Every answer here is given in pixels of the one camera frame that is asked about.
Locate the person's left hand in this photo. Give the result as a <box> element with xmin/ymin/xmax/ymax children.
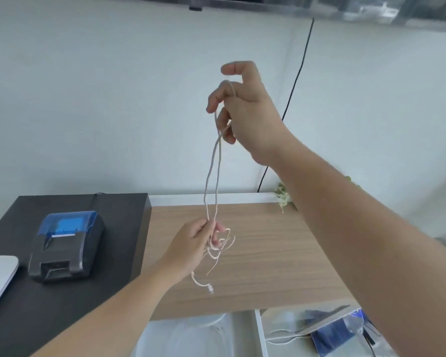
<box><xmin>163</xmin><ymin>218</ymin><xmax>227</xmax><ymax>284</ymax></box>

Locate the person's right hand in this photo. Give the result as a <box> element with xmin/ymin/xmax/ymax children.
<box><xmin>207</xmin><ymin>61</ymin><xmax>295</xmax><ymax>168</ymax></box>

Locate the thin white cable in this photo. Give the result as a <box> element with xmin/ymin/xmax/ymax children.
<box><xmin>191</xmin><ymin>80</ymin><xmax>237</xmax><ymax>296</ymax></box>

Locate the person's right forearm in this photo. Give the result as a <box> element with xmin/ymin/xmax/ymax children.
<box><xmin>267</xmin><ymin>133</ymin><xmax>446</xmax><ymax>357</ymax></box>

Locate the person's left forearm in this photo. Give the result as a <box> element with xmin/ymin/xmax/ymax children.
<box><xmin>29</xmin><ymin>256</ymin><xmax>183</xmax><ymax>357</ymax></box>

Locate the small green plant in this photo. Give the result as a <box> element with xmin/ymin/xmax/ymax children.
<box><xmin>274</xmin><ymin>181</ymin><xmax>299</xmax><ymax>214</ymax></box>

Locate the clear plastic container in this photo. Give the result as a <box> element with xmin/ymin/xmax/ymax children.
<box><xmin>134</xmin><ymin>312</ymin><xmax>234</xmax><ymax>357</ymax></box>

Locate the white drawer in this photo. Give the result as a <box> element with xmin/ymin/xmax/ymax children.
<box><xmin>131</xmin><ymin>308</ymin><xmax>396</xmax><ymax>357</ymax></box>

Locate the black printer with blue lid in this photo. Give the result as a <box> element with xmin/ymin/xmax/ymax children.
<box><xmin>27</xmin><ymin>210</ymin><xmax>106</xmax><ymax>283</ymax></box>

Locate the blue packet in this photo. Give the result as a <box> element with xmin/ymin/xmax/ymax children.
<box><xmin>311</xmin><ymin>310</ymin><xmax>373</xmax><ymax>357</ymax></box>

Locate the black cabinet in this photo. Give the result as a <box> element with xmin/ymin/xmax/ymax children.
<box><xmin>0</xmin><ymin>193</ymin><xmax>152</xmax><ymax>357</ymax></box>

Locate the clear plastic bag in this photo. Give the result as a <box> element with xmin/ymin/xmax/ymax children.
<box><xmin>342</xmin><ymin>312</ymin><xmax>396</xmax><ymax>357</ymax></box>

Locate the thin black wall cable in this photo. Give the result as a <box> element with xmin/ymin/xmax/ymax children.
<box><xmin>257</xmin><ymin>18</ymin><xmax>315</xmax><ymax>193</ymax></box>

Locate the white cable in drawer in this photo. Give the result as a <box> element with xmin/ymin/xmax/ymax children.
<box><xmin>265</xmin><ymin>332</ymin><xmax>313</xmax><ymax>345</ymax></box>

